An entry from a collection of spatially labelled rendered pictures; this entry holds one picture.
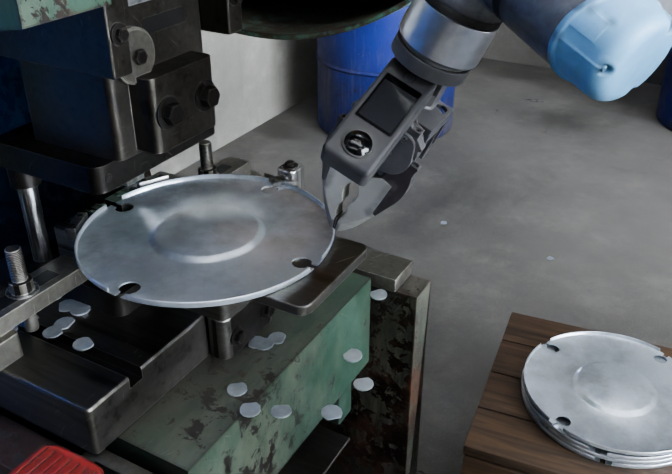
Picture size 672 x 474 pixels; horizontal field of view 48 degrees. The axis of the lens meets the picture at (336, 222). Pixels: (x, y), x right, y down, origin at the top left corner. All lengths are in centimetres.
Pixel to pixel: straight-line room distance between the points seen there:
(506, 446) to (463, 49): 75
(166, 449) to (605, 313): 157
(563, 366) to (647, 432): 18
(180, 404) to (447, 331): 125
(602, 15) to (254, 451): 59
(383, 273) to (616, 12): 60
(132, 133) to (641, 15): 50
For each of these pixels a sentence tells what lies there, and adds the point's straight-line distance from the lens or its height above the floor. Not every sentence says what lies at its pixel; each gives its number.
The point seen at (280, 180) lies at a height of 79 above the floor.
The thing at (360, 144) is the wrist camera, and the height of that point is 97.
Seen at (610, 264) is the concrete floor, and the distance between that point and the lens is 241.
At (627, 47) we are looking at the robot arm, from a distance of 54.
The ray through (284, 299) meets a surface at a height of 78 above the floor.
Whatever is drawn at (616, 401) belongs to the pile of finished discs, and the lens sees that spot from 130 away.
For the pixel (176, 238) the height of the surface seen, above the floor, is 79.
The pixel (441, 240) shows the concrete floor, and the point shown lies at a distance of 240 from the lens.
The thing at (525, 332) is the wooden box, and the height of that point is 35.
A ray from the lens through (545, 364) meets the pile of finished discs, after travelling 135.
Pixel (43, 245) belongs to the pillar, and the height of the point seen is 76.
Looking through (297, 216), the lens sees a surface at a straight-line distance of 89.
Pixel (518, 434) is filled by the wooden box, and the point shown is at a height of 35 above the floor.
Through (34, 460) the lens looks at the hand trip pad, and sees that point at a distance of 66.
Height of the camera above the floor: 121
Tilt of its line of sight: 29 degrees down
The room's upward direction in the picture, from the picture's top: straight up
